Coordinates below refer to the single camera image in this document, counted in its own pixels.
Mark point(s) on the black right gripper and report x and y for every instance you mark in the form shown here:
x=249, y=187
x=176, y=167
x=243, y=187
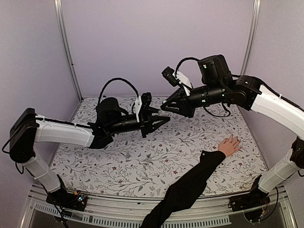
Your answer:
x=184, y=108

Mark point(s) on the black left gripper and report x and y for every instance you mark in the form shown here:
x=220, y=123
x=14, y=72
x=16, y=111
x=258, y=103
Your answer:
x=146, y=121

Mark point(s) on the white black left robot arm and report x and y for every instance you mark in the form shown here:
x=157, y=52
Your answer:
x=111, y=119

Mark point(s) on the black sleeved forearm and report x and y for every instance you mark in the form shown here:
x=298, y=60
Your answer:
x=184, y=192

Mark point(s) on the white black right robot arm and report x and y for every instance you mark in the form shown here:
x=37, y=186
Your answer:
x=248, y=92

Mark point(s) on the person's bare hand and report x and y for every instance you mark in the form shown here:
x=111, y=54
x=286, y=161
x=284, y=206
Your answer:
x=229, y=145

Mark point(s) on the floral patterned table mat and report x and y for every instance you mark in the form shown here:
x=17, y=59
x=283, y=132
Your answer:
x=134, y=166

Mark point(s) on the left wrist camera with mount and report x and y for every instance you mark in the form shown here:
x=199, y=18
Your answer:
x=142, y=104

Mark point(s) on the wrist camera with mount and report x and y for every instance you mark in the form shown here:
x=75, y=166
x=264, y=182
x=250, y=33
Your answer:
x=177, y=79
x=142, y=104

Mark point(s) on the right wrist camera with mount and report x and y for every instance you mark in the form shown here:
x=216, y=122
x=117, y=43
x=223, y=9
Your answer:
x=177, y=79

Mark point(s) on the aluminium front rail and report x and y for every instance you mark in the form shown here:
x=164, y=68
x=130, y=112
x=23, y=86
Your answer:
x=106, y=211

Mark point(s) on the right aluminium frame post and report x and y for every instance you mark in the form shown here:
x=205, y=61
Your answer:
x=251, y=36

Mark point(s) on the aluminium frame post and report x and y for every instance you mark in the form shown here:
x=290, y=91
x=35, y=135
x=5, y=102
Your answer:
x=251, y=36
x=64, y=38

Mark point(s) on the left aluminium frame post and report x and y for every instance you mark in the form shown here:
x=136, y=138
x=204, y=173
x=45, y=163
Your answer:
x=64, y=38

